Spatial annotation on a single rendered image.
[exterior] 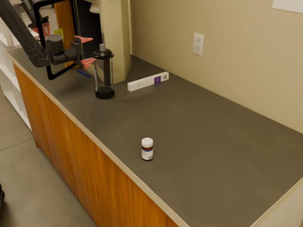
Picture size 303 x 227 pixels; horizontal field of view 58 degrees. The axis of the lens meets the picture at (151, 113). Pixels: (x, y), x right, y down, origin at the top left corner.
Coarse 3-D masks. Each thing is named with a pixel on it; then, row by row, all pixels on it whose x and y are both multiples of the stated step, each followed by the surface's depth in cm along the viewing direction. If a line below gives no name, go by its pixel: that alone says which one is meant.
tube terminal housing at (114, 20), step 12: (96, 0) 135; (108, 0) 134; (120, 0) 138; (108, 12) 136; (120, 12) 140; (108, 24) 139; (120, 24) 143; (108, 36) 142; (120, 36) 147; (108, 48) 145; (120, 48) 150; (120, 60) 153; (120, 72) 156
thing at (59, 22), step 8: (64, 0) 147; (40, 8) 132; (48, 8) 137; (56, 8) 142; (64, 8) 148; (40, 16) 133; (48, 16) 138; (56, 16) 143; (64, 16) 149; (72, 16) 155; (48, 24) 139; (56, 24) 144; (64, 24) 150; (72, 24) 157; (48, 32) 140; (56, 32) 146; (64, 32) 152; (72, 32) 158; (40, 40) 136; (64, 40) 153; (72, 40) 159; (64, 48) 154; (64, 64) 157; (56, 72) 152
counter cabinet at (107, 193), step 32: (32, 96) 197; (32, 128) 241; (64, 128) 158; (64, 160) 185; (96, 160) 132; (96, 192) 150; (128, 192) 113; (96, 224) 174; (128, 224) 127; (160, 224) 99; (288, 224) 112
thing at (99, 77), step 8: (96, 56) 130; (104, 56) 130; (96, 64) 133; (104, 64) 132; (112, 64) 137; (96, 72) 135; (104, 72) 134; (112, 72) 138; (96, 80) 138; (104, 80) 136; (112, 80) 140; (96, 88) 140; (104, 88) 138; (112, 88) 142
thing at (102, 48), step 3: (102, 45) 131; (105, 45) 132; (102, 48) 131; (105, 48) 132; (96, 51) 132; (99, 51) 132; (102, 51) 132; (105, 51) 132; (108, 51) 132; (96, 54) 131; (99, 54) 130; (102, 54) 130; (105, 54) 130; (108, 54) 131
